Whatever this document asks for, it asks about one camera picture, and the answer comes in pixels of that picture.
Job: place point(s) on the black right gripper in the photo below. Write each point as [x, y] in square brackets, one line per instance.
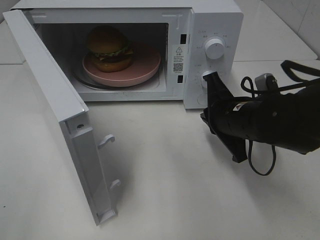
[228, 117]

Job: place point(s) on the burger with lettuce and cheese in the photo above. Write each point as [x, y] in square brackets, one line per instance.
[109, 49]

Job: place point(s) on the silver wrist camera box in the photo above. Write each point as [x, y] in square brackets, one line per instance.
[265, 83]

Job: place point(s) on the white microwave door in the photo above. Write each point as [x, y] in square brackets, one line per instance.
[68, 113]

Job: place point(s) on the white warning label sticker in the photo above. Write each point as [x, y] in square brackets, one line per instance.
[178, 58]

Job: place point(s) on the pink round plate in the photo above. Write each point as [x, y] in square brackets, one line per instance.
[144, 65]

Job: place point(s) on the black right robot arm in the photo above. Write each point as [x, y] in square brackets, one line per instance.
[286, 117]

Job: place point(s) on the white microwave oven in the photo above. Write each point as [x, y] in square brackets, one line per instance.
[63, 27]

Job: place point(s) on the round white door button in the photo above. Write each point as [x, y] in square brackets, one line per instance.
[202, 100]

